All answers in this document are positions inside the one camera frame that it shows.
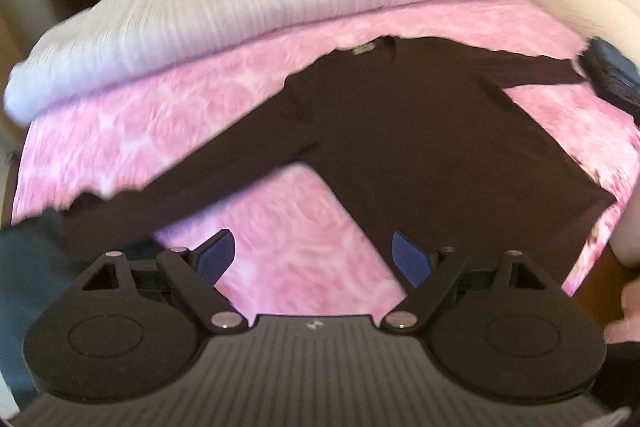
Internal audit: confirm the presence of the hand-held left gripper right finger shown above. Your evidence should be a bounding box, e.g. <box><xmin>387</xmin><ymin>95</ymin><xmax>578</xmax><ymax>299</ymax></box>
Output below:
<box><xmin>380</xmin><ymin>231</ymin><xmax>547</xmax><ymax>334</ymax></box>

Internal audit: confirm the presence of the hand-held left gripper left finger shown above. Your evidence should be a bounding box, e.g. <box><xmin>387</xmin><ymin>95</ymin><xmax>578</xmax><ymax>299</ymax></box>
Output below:
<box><xmin>80</xmin><ymin>229</ymin><xmax>249</xmax><ymax>334</ymax></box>

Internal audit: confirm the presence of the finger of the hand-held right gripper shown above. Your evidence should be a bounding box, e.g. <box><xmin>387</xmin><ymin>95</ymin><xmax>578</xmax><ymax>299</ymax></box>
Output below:
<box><xmin>578</xmin><ymin>37</ymin><xmax>626</xmax><ymax>96</ymax></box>

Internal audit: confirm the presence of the dark brown long-sleeve shirt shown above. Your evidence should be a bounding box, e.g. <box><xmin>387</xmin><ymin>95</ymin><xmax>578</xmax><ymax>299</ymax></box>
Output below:
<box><xmin>62</xmin><ymin>34</ymin><xmax>618</xmax><ymax>303</ymax></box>

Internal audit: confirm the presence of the pink rose bed sheet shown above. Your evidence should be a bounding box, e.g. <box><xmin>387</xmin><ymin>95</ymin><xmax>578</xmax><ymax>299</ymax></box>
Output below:
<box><xmin>10</xmin><ymin>0</ymin><xmax>640</xmax><ymax>323</ymax></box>

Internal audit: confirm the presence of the blue-grey garment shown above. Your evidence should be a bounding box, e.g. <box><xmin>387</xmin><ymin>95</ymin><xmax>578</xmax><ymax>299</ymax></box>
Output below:
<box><xmin>0</xmin><ymin>212</ymin><xmax>76</xmax><ymax>408</ymax></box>

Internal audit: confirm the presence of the light grey ribbed quilt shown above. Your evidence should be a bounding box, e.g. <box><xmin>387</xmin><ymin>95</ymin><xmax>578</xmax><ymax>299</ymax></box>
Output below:
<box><xmin>4</xmin><ymin>0</ymin><xmax>533</xmax><ymax>124</ymax></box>

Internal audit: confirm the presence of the person's dark clothing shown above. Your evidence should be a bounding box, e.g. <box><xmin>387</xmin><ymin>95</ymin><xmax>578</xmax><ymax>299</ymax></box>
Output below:
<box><xmin>597</xmin><ymin>341</ymin><xmax>640</xmax><ymax>414</ymax></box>

